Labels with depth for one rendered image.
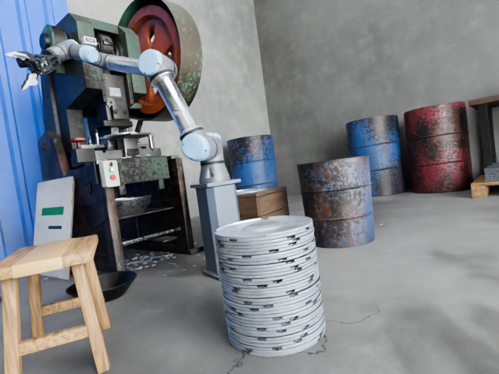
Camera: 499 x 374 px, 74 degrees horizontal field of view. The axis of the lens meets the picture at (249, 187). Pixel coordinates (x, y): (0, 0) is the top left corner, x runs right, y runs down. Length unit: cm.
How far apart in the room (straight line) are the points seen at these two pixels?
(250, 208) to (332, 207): 45
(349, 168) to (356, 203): 19
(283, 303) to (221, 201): 76
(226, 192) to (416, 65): 345
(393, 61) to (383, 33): 38
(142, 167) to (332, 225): 114
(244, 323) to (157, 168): 136
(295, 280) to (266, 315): 12
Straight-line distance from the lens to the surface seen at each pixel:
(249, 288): 90
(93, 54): 185
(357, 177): 187
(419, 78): 456
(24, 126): 330
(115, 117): 219
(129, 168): 202
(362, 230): 192
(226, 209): 156
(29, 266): 101
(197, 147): 144
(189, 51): 229
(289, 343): 95
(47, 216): 247
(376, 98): 467
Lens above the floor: 49
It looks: 3 degrees down
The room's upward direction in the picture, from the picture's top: 8 degrees counter-clockwise
